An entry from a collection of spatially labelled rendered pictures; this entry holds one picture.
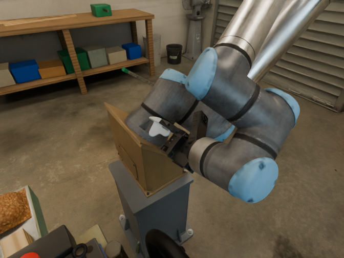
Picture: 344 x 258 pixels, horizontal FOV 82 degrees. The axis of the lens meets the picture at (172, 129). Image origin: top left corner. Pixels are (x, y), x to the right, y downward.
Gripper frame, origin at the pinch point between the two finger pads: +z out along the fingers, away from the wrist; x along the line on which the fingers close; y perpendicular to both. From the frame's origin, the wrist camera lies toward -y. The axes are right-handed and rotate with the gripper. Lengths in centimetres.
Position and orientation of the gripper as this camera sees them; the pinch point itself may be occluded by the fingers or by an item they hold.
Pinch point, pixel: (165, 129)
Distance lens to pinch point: 65.5
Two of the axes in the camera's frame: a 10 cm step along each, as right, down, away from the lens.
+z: -5.4, -2.1, 8.2
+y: -6.1, 7.7, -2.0
